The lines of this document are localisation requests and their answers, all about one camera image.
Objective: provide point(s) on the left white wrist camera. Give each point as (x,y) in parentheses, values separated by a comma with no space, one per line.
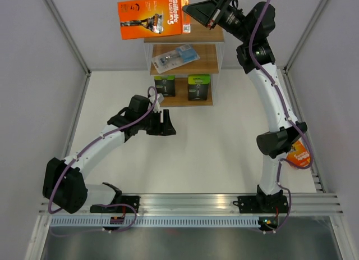
(156,100)

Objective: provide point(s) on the white wire wooden shelf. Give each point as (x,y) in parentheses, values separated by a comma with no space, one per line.
(186,67)

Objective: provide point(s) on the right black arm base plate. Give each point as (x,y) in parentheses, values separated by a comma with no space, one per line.
(261,205)

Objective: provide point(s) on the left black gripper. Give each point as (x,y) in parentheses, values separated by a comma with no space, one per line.
(165,128)

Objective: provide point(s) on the white slotted cable duct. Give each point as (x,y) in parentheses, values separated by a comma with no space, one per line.
(156,221)

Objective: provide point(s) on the orange razor box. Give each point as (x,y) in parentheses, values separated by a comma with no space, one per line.
(299,156)
(152,18)

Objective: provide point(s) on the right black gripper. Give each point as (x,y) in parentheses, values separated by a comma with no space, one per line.
(205,11)

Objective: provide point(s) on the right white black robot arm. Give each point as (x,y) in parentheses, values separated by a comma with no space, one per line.
(257,59)

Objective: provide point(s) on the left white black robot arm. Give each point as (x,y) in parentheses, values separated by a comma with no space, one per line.
(64,183)

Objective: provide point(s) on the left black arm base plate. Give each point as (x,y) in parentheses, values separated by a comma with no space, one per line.
(123,204)

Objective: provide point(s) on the white blister razor pack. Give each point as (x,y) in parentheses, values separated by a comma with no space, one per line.
(178,57)

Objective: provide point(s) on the aluminium mounting rail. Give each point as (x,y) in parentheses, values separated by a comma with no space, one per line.
(303,204)

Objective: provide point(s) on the black green razor box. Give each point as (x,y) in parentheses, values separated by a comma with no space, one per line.
(165,85)
(198,86)

